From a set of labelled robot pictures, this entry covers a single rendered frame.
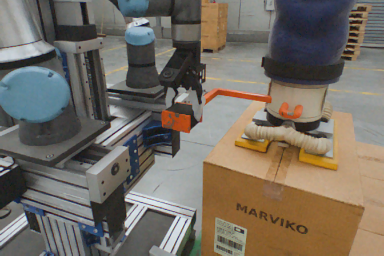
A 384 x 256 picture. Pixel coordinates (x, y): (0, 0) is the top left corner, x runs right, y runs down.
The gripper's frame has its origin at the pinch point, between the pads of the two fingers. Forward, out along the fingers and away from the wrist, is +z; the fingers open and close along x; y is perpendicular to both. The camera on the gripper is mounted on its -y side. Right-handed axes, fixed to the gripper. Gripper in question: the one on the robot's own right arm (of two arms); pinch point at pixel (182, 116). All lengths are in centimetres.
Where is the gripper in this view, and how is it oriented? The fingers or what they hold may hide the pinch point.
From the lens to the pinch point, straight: 71.8
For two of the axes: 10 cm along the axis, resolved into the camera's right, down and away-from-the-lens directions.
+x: -8.9, -1.8, 4.2
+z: 0.0, 9.2, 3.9
